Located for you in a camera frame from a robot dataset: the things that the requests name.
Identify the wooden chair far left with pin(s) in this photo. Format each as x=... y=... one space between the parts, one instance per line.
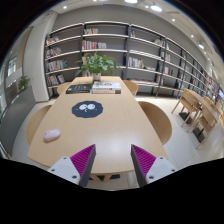
x=62 y=87

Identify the dark round cartoon mouse pad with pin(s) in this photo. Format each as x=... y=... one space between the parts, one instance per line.
x=87 y=109

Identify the large grey bookshelf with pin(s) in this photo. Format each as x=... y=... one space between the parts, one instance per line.
x=157 y=64

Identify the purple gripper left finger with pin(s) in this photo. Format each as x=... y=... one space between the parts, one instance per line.
x=76 y=168

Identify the potted plant by window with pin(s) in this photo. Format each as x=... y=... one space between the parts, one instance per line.
x=23 y=83

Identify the green potted plant on table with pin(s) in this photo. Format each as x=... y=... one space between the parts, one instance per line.
x=97 y=65

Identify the wooden chair at side table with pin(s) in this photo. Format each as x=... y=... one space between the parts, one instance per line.
x=190 y=101

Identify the wooden chair near right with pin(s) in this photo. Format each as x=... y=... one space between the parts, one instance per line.
x=159 y=120

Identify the wooden chair far right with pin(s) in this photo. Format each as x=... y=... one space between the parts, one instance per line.
x=131 y=87

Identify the white red book stack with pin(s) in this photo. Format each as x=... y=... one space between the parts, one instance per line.
x=106 y=87

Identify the black book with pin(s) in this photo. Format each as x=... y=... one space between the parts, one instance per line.
x=80 y=88

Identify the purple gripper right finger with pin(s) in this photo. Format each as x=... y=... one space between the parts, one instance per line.
x=149 y=168

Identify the wooden side table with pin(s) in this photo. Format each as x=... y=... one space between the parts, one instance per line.
x=212 y=109

